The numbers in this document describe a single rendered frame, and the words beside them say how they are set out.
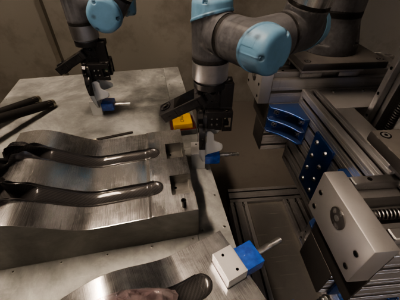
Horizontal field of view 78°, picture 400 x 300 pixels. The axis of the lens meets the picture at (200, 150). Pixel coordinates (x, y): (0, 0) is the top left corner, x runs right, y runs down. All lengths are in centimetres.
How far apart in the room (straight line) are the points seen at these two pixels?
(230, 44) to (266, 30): 6
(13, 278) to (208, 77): 53
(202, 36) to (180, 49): 182
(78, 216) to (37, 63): 219
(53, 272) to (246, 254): 36
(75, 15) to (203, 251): 67
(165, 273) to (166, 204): 12
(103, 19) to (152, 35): 164
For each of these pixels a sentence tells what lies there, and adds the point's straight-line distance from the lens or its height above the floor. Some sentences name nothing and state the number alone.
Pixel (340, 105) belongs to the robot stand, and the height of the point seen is 95.
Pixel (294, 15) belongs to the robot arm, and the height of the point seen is 118.
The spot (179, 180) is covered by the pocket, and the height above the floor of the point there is 87.
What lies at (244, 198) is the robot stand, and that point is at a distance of 137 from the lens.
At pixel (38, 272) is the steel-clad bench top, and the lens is 60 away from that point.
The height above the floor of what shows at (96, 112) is 81.
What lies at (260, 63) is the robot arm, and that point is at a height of 114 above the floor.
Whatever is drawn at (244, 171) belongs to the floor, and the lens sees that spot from 181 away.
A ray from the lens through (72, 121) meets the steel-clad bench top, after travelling 95.
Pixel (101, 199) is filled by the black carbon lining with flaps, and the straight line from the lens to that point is 54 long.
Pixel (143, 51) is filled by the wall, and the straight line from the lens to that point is 232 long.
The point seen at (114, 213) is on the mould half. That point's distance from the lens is 50.
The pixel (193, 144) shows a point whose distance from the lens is 66.
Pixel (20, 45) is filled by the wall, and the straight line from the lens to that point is 261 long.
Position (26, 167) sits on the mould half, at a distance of 60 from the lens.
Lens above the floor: 128
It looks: 41 degrees down
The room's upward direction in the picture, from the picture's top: straight up
